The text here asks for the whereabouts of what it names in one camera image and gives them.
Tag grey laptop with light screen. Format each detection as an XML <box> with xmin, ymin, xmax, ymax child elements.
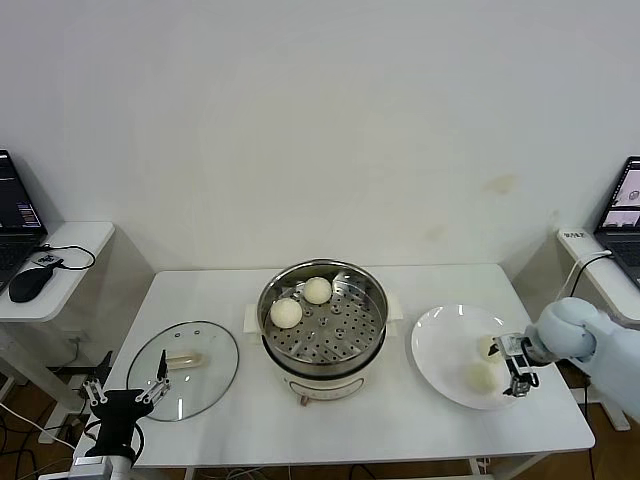
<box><xmin>593</xmin><ymin>157</ymin><xmax>640</xmax><ymax>291</ymax></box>

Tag cream electric cooker base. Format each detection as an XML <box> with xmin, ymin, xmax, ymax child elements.
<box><xmin>242</xmin><ymin>293</ymin><xmax>404</xmax><ymax>407</ymax></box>

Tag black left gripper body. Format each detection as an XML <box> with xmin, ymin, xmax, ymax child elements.
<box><xmin>89</xmin><ymin>389</ymin><xmax>154</xmax><ymax>451</ymax></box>

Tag black cable with adapter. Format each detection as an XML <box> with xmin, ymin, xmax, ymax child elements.
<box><xmin>564</xmin><ymin>252</ymin><xmax>614</xmax><ymax>301</ymax></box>

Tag black laptop with dark screen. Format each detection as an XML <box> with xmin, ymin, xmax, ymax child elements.
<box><xmin>0</xmin><ymin>149</ymin><xmax>50</xmax><ymax>296</ymax></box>

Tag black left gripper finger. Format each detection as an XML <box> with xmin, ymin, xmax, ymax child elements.
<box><xmin>137</xmin><ymin>349</ymin><xmax>172</xmax><ymax>404</ymax></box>
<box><xmin>81</xmin><ymin>349</ymin><xmax>115</xmax><ymax>406</ymax></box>

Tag stainless steel steamer basket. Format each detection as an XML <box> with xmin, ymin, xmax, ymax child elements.
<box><xmin>257</xmin><ymin>258</ymin><xmax>390</xmax><ymax>375</ymax></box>

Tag black computer mouse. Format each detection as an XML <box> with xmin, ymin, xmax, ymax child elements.
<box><xmin>8</xmin><ymin>267</ymin><xmax>55</xmax><ymax>304</ymax></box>

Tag white steamed baozi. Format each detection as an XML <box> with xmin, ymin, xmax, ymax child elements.
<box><xmin>303</xmin><ymin>276</ymin><xmax>333</xmax><ymax>305</ymax></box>
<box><xmin>269</xmin><ymin>298</ymin><xmax>304</xmax><ymax>330</ymax></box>
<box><xmin>464</xmin><ymin>363</ymin><xmax>500</xmax><ymax>395</ymax></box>
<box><xmin>477</xmin><ymin>335</ymin><xmax>501</xmax><ymax>362</ymax></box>

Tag round white plate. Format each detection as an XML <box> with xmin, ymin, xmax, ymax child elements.
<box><xmin>411</xmin><ymin>304</ymin><xmax>534</xmax><ymax>411</ymax></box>

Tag thin black looped cable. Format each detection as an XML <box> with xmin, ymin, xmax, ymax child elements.
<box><xmin>35</xmin><ymin>243</ymin><xmax>97</xmax><ymax>272</ymax></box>

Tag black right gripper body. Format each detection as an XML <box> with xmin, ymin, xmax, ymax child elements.
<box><xmin>502</xmin><ymin>352</ymin><xmax>534</xmax><ymax>384</ymax></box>

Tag thin white cable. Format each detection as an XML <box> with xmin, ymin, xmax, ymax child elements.
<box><xmin>554</xmin><ymin>252</ymin><xmax>611</xmax><ymax>304</ymax></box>

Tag white side table with label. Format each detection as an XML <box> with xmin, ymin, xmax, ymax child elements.
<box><xmin>556</xmin><ymin>227</ymin><xmax>640</xmax><ymax>434</ymax></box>

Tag round glass pot lid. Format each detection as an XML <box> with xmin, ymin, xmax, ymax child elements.
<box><xmin>126</xmin><ymin>320</ymin><xmax>241</xmax><ymax>423</ymax></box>

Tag white floor power strip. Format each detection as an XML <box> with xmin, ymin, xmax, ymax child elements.
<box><xmin>37</xmin><ymin>424</ymin><xmax>79</xmax><ymax>447</ymax></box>

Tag white side table with mouse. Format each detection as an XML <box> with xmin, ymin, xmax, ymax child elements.
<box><xmin>0</xmin><ymin>221</ymin><xmax>117</xmax><ymax>426</ymax></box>

